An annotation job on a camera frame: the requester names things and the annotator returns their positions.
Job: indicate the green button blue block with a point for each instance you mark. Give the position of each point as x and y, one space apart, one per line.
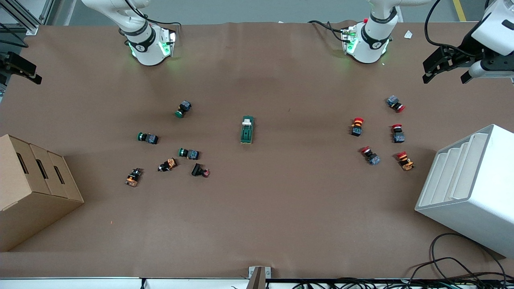
192 154
151 139
184 107

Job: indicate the white slotted storage rack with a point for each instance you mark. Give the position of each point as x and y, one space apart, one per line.
474 200

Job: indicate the aluminium profile post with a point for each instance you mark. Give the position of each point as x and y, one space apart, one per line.
259 277

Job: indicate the white paper scrap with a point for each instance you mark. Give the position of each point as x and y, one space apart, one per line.
408 34

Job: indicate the red mushroom button blue block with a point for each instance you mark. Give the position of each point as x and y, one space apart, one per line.
394 103
398 134
371 156

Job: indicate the brown cardboard box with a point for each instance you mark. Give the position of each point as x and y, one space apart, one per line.
32 200

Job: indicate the red button orange striped black block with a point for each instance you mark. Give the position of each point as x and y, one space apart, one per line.
357 127

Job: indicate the brown table mat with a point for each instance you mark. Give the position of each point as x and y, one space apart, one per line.
281 200

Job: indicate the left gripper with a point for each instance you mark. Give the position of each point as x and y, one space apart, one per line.
466 45

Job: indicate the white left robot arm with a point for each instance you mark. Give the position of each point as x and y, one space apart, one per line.
371 40

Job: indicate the aluminium frame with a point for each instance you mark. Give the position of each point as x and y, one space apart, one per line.
24 18

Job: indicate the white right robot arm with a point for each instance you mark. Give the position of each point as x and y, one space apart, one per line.
146 48

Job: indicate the green load switch cream base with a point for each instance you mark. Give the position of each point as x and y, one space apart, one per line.
247 134

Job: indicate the black square button red terminal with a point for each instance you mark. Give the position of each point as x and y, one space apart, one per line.
196 169

